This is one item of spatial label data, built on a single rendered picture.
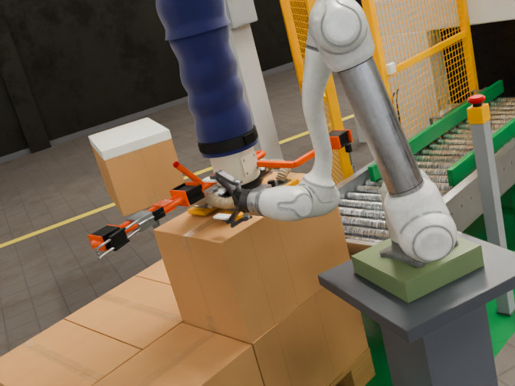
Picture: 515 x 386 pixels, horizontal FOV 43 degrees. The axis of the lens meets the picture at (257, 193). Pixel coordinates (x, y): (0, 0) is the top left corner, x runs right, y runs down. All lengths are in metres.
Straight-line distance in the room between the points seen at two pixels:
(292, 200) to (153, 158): 1.99
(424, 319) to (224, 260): 0.71
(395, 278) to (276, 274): 0.56
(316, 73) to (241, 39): 2.00
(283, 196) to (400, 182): 0.36
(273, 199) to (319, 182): 0.17
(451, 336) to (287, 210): 0.66
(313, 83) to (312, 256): 0.87
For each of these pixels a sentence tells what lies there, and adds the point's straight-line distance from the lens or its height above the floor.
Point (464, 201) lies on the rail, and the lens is 3.18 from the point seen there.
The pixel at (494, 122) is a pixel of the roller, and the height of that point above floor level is 0.53.
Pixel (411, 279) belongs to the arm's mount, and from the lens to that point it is 1.98.
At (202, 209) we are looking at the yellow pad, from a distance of 2.48.
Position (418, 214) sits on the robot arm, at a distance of 1.80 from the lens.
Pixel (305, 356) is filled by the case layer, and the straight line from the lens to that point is 2.61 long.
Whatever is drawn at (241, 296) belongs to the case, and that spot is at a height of 0.73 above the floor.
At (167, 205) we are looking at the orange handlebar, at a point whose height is 1.09.
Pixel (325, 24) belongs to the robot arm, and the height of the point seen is 1.60.
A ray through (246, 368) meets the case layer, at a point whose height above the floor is 0.48.
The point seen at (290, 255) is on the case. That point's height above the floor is 0.75.
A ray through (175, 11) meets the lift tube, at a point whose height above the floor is 1.69.
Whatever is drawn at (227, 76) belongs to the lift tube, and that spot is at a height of 1.43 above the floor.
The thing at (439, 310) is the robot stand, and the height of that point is 0.75.
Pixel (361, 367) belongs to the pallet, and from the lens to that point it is 2.92.
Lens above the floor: 1.77
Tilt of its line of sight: 19 degrees down
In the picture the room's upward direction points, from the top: 15 degrees counter-clockwise
